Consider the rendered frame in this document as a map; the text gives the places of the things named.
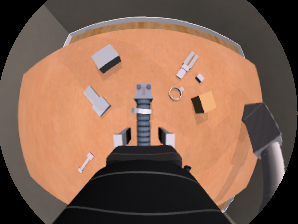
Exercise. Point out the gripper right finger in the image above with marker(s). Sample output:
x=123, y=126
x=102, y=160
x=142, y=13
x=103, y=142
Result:
x=165, y=137

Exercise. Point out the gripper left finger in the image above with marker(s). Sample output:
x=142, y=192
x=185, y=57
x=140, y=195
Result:
x=123, y=138

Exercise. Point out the dark blue ribbed hose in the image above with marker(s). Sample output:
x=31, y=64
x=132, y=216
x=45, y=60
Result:
x=144, y=97

